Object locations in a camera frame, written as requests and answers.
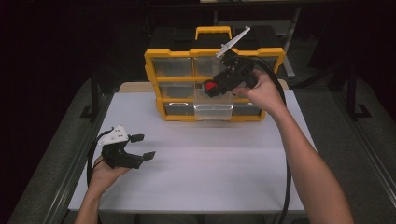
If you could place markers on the person's right hand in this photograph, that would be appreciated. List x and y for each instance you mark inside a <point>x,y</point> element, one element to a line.
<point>264,93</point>

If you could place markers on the set of clear drawers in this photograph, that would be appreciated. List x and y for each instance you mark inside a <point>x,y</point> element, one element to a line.
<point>172,67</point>

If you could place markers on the person's left hand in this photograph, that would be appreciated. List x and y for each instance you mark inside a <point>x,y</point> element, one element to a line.
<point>104,177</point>

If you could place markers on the yellow and black organizer cabinet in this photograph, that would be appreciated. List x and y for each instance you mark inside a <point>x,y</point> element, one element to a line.
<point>174,53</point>

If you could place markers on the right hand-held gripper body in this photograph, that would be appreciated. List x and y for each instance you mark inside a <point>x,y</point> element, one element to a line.
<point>238,71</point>

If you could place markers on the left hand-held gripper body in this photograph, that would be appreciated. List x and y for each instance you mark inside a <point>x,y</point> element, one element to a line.
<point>120,155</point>

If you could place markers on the black metal stand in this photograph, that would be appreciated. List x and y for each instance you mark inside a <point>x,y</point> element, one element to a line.
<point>353,96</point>
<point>94,96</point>

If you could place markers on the grey metal stand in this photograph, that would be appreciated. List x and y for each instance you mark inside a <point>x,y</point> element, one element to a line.
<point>289,46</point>

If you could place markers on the clear plastic drawer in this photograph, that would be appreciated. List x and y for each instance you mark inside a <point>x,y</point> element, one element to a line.
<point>213,107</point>

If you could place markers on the red and black round disc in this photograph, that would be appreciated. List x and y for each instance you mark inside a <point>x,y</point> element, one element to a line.
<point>211,86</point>

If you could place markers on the aluminium rail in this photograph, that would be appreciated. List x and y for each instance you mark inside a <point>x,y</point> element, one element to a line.
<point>367,149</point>
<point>77,165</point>

